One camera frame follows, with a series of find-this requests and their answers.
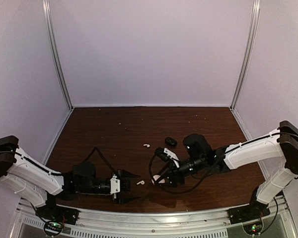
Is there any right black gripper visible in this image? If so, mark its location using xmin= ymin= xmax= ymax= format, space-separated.
xmin=154 ymin=155 xmax=206 ymax=187

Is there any round white case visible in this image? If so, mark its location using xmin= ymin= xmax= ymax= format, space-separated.
xmin=151 ymin=175 xmax=165 ymax=184

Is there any black earbud charging case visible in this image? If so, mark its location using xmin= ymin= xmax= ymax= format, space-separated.
xmin=164 ymin=137 xmax=177 ymax=147

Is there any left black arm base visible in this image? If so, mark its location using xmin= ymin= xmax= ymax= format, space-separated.
xmin=36 ymin=193 xmax=79 ymax=225

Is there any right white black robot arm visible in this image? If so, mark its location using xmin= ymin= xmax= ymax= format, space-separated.
xmin=150 ymin=120 xmax=298 ymax=219

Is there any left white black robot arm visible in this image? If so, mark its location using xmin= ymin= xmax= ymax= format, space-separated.
xmin=0 ymin=135 xmax=138 ymax=220

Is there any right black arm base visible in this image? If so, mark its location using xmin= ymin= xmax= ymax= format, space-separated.
xmin=227 ymin=187 xmax=270 ymax=224

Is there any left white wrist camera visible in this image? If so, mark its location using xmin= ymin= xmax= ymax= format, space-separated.
xmin=110 ymin=175 xmax=121 ymax=195

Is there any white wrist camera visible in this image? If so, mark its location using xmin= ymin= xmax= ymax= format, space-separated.
xmin=155 ymin=147 xmax=180 ymax=168
xmin=110 ymin=175 xmax=121 ymax=195

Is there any right black braided cable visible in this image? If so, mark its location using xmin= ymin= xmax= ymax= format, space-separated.
xmin=148 ymin=153 xmax=224 ymax=194

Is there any black braided cable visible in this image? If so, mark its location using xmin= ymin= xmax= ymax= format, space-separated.
xmin=85 ymin=146 xmax=116 ymax=177
xmin=148 ymin=153 xmax=224 ymax=194

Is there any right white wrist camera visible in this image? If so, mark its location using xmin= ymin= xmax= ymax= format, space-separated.
xmin=155 ymin=147 xmax=180 ymax=168

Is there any left black braided cable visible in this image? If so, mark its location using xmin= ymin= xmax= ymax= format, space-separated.
xmin=85 ymin=146 xmax=116 ymax=177

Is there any front aluminium rail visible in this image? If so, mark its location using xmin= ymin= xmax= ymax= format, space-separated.
xmin=7 ymin=195 xmax=298 ymax=238

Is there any right aluminium frame post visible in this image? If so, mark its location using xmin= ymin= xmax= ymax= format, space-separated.
xmin=230 ymin=0 xmax=261 ymax=111

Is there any aluminium frame post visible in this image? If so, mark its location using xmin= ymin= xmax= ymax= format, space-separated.
xmin=42 ymin=0 xmax=74 ymax=111
xmin=230 ymin=0 xmax=261 ymax=111

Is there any left aluminium frame post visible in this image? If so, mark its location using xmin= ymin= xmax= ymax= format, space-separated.
xmin=42 ymin=0 xmax=74 ymax=111

